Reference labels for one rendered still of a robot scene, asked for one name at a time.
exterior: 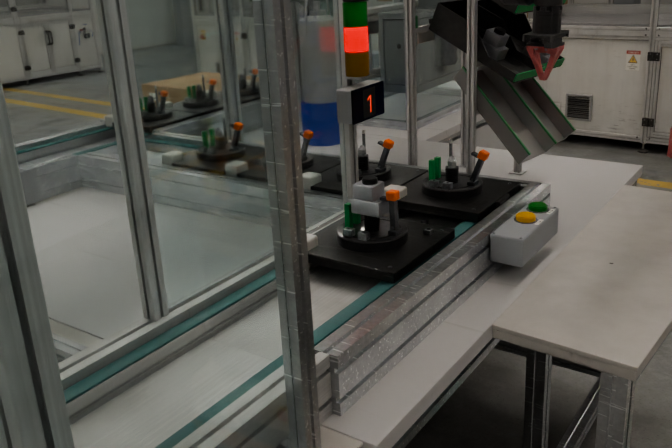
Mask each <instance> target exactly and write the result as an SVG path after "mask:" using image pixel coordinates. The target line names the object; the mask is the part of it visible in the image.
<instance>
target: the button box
mask: <svg viewBox="0 0 672 448"><path fill-rule="evenodd" d="M528 204H530V203H528ZM528 204H527V205H526V206H524V207H523V208H522V209H521V210H519V211H518V212H517V213H519V212H532V213H534V214H535V215H536V220H535V221H534V222H529V223H525V222H519V221H517V220H516V214H517V213H516V214H514V215H513V216H512V217H511V218H510V219H508V220H507V221H506V222H505V223H503V224H502V225H501V226H500V227H498V228H497V229H496V230H495V231H494V232H492V233H491V234H490V256H489V260H490V261H492V262H497V263H502V264H507V265H511V266H516V267H523V266H524V265H525V264H526V263H527V262H528V261H529V260H530V259H531V258H532V257H533V256H534V255H535V254H536V253H537V252H538V251H539V250H540V249H541V248H542V247H543V246H544V245H545V244H546V243H547V242H548V241H549V240H550V239H551V238H552V237H553V236H555V235H556V234H557V232H558V213H559V208H557V207H551V206H548V209H547V211H544V212H533V211H530V210H529V209H528Z"/></svg>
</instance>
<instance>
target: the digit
mask: <svg viewBox="0 0 672 448"><path fill-rule="evenodd" d="M375 114H376V103H375V86H374V87H371V88H368V89H365V90H363V115H364V119H365V118H367V117H370V116H372V115H375Z"/></svg>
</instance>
